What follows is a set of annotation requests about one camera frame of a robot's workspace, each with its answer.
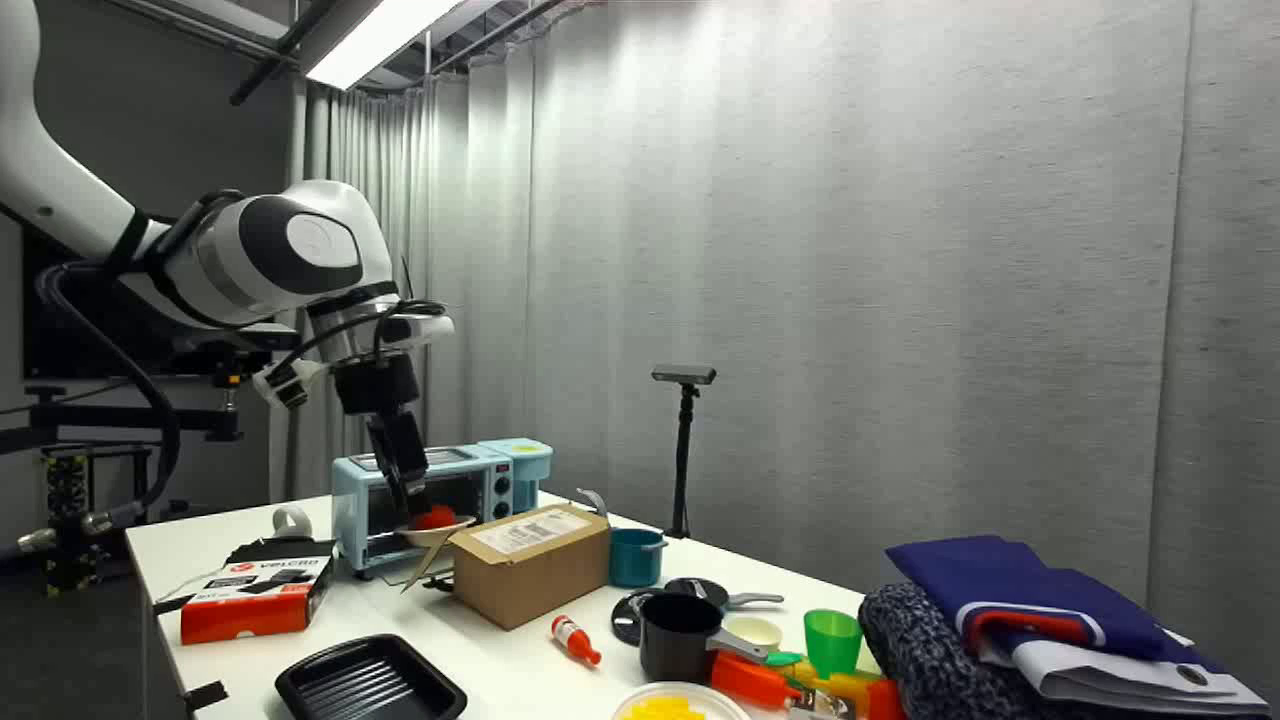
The red toy tomato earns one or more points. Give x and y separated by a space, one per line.
434 517

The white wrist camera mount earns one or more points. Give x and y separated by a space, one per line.
284 380

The black table clamp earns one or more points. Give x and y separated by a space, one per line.
207 695

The black metal rack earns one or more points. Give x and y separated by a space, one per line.
65 505

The green plastic cup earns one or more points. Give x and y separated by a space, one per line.
835 643

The blue folded cloth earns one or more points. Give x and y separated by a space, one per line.
1041 584

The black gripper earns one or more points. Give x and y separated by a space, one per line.
378 386

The thin wooden stick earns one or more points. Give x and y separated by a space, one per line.
430 561

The yellow toy food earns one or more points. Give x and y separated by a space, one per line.
835 688

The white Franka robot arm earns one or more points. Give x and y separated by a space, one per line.
266 262

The pale yellow bowl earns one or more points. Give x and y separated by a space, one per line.
752 630

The orange toy carrot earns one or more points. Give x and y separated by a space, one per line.
748 680

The red toy ketchup bottle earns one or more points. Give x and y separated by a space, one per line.
572 643

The teal mug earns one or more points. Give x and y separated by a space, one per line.
632 559

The dark patterned cloth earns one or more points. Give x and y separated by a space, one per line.
925 663

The white round plate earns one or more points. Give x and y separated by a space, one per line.
725 705

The black camera stand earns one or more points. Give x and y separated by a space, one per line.
681 463

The small black flat object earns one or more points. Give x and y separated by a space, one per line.
283 548

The red orange box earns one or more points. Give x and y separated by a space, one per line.
247 619

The black pot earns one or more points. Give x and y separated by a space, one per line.
681 645

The black pot lid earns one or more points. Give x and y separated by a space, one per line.
627 619

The long fluorescent light panel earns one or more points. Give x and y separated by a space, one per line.
380 40

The white folded cloth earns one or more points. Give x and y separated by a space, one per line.
1133 677

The grey round object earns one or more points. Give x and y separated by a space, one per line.
295 522

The light blue toy oven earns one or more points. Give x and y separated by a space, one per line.
512 465

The black metal beam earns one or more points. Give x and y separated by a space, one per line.
122 423

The orange toy food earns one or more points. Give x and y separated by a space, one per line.
886 699

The black plastic tray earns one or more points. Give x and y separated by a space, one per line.
368 680

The brown cardboard box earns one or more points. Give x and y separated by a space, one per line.
535 580

